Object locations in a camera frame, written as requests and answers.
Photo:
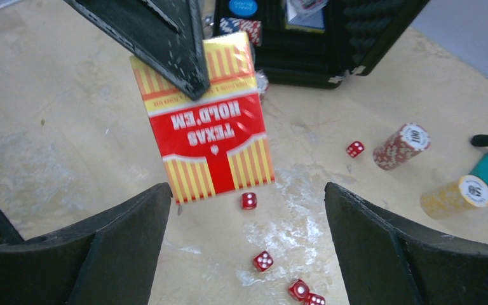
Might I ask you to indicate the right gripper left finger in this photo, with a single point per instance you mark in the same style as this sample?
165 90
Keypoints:
108 258

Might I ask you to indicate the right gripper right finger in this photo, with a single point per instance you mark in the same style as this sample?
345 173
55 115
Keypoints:
387 259

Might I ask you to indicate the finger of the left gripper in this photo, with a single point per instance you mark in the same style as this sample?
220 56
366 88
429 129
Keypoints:
165 35

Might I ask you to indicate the yellow 50 chip stack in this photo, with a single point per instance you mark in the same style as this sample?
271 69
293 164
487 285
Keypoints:
467 193

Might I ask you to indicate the red Texas Hold'em card deck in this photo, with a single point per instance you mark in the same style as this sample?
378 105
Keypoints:
215 144

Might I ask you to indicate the red 100 chip stack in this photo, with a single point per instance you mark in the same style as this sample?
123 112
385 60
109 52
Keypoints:
408 141

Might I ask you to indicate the blue white chip stack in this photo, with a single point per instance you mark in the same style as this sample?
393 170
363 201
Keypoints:
239 28

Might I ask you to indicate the blue dealer button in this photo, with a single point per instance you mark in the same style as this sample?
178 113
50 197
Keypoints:
243 8

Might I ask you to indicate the red die pair right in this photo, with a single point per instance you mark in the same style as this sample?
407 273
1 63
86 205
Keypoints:
314 299

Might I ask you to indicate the red die pair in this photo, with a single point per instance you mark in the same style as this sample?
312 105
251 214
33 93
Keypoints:
298 290
314 299

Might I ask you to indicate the red die pair left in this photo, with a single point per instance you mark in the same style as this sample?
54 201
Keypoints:
298 290

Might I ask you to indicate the lone red die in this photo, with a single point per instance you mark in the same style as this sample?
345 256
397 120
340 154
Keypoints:
355 149

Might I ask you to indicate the middle red die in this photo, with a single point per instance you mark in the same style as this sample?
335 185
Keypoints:
263 261

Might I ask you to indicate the blue card deck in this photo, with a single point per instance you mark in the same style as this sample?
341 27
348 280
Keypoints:
307 16

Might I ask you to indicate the black poker chip case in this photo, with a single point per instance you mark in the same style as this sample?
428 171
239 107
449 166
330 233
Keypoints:
354 38

